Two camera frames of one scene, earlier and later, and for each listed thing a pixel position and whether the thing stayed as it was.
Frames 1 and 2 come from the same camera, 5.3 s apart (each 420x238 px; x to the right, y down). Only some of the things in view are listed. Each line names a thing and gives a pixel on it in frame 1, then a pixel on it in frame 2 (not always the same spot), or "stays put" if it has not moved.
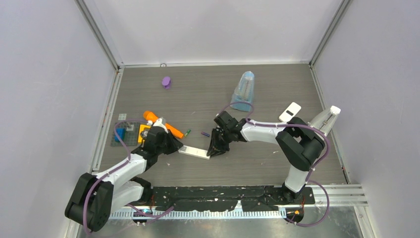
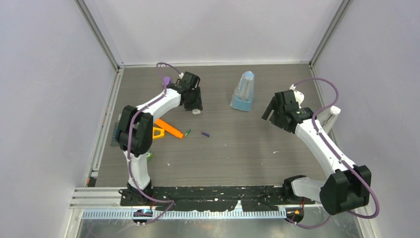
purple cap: (166, 82) stays put
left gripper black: (175, 145) to (197, 104)
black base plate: (229, 198) stays put
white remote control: (194, 151) to (196, 111)
